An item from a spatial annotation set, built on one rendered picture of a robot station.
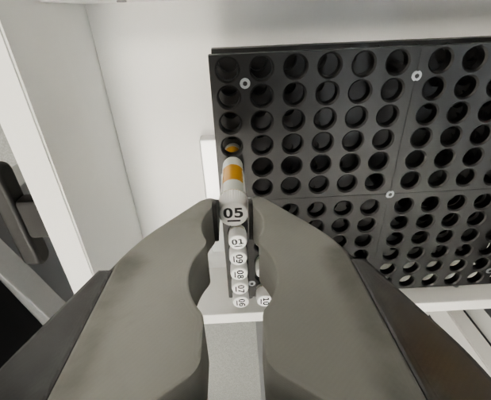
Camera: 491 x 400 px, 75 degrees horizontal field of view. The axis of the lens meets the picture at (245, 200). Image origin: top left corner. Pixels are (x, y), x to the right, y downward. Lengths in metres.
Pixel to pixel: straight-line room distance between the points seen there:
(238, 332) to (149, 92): 1.62
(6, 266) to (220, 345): 1.47
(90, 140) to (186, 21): 0.10
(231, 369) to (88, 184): 1.89
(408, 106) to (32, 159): 0.20
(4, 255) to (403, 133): 0.49
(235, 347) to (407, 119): 1.76
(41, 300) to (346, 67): 0.50
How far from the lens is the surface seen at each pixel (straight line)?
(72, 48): 0.23
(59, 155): 0.20
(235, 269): 0.23
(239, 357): 1.97
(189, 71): 0.25
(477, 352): 0.39
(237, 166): 0.15
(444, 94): 0.22
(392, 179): 0.23
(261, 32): 0.24
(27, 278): 0.55
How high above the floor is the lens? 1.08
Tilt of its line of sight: 59 degrees down
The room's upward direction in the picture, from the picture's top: 176 degrees clockwise
